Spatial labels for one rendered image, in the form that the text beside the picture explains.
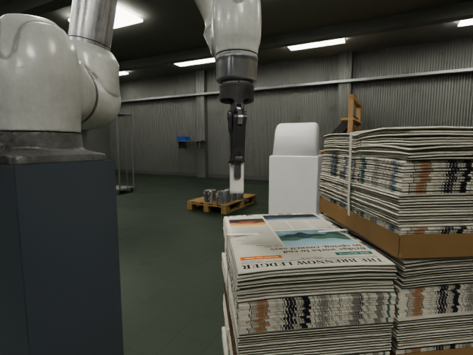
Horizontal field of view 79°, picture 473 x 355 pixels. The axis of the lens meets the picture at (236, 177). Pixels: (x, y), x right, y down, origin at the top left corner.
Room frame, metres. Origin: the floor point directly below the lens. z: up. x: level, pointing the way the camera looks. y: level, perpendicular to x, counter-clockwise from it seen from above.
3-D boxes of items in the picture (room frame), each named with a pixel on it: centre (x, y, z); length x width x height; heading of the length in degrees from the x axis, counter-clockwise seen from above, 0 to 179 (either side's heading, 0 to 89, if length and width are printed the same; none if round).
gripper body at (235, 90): (0.64, 0.00, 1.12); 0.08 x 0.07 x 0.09; 7
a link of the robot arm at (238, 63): (0.64, 0.00, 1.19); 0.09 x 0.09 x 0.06
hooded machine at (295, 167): (3.68, -0.78, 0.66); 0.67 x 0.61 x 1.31; 156
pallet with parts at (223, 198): (4.92, 0.22, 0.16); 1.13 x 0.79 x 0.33; 155
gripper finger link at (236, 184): (0.64, 0.00, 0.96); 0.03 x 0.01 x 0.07; 97
